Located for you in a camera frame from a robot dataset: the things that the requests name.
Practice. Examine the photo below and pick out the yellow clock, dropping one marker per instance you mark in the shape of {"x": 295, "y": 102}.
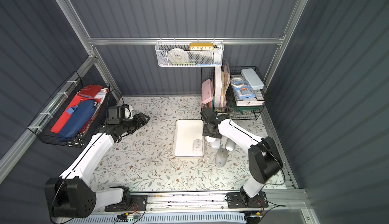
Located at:
{"x": 201, "y": 46}

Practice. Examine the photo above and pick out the white mouse with logo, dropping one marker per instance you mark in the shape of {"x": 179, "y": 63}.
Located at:
{"x": 198, "y": 148}

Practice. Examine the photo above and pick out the blue packaged item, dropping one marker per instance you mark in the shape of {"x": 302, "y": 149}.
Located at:
{"x": 244, "y": 92}

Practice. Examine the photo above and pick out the silver grey mouse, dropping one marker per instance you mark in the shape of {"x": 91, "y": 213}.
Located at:
{"x": 230, "y": 145}

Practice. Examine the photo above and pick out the small green circuit board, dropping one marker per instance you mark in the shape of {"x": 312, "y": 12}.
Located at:
{"x": 127, "y": 218}

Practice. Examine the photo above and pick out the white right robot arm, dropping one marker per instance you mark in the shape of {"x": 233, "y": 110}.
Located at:
{"x": 264, "y": 159}

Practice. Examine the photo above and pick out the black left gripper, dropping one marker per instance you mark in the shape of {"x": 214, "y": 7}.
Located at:
{"x": 133, "y": 122}

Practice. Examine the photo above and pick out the pink pencil case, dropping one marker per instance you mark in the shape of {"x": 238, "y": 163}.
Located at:
{"x": 207, "y": 91}

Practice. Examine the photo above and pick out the clear tape roll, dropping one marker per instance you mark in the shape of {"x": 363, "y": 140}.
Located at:
{"x": 237, "y": 81}

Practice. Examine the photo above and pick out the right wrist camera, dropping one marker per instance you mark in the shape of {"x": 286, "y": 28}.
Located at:
{"x": 208, "y": 116}

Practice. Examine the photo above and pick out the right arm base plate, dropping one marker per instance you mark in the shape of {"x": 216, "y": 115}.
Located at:
{"x": 235, "y": 201}

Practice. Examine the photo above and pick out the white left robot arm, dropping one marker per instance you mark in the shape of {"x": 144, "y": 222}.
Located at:
{"x": 69, "y": 196}

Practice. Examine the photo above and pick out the black wire wall basket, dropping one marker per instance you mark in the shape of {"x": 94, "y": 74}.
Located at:
{"x": 42, "y": 128}

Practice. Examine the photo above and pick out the white tape roll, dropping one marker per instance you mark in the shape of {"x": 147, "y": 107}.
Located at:
{"x": 178, "y": 56}

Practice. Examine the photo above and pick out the blue zip pouch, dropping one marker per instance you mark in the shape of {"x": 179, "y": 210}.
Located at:
{"x": 83, "y": 113}

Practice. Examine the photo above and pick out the white upright box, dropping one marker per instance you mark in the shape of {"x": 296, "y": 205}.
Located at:
{"x": 218, "y": 83}

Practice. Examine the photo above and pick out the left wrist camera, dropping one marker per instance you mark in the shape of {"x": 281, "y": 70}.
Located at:
{"x": 118, "y": 114}

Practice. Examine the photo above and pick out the white pencil case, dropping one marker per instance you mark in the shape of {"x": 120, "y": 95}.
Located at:
{"x": 252, "y": 78}

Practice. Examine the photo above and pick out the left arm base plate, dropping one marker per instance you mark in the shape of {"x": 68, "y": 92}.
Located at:
{"x": 136, "y": 203}

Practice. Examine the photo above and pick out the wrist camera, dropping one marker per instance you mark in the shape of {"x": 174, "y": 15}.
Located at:
{"x": 118, "y": 114}
{"x": 208, "y": 116}

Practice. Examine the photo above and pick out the white storage tray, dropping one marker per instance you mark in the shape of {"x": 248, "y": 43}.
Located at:
{"x": 187, "y": 130}

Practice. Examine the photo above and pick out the black wire desk organizer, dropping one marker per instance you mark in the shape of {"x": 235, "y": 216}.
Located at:
{"x": 231, "y": 106}

